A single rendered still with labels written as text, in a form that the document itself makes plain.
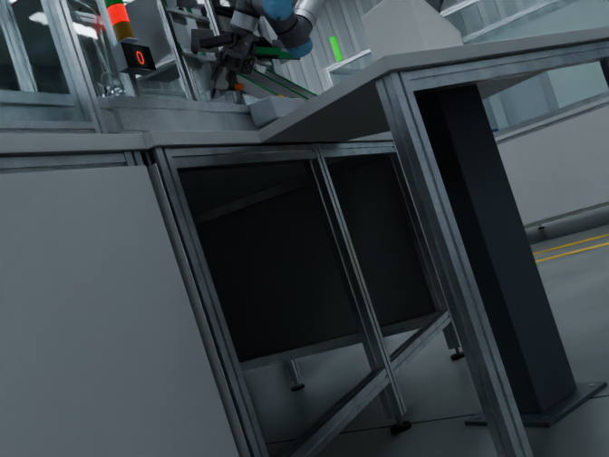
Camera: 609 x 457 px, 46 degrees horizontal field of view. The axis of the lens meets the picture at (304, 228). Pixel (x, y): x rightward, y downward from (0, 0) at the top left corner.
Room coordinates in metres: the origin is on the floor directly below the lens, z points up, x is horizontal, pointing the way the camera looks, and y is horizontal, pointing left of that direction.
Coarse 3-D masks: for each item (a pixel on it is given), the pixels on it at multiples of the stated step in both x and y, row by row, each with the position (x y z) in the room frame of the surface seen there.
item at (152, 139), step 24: (168, 144) 1.35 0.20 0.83; (192, 144) 1.43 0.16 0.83; (216, 144) 1.51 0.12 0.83; (240, 144) 1.62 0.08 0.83; (288, 144) 1.86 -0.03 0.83; (240, 168) 2.02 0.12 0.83; (264, 168) 2.19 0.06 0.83; (288, 168) 2.41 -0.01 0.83; (192, 192) 2.22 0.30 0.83; (216, 192) 2.44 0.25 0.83; (240, 192) 2.71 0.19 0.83; (192, 216) 3.05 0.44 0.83
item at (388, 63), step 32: (576, 32) 1.72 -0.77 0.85; (608, 32) 1.81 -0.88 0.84; (384, 64) 1.33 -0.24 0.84; (416, 64) 1.37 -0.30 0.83; (448, 64) 1.46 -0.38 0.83; (320, 96) 1.49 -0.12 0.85; (352, 96) 1.47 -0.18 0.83; (416, 96) 1.75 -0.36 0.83; (480, 96) 2.16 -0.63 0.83; (288, 128) 1.61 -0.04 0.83; (320, 128) 1.76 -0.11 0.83; (352, 128) 1.94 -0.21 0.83; (384, 128) 2.18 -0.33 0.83
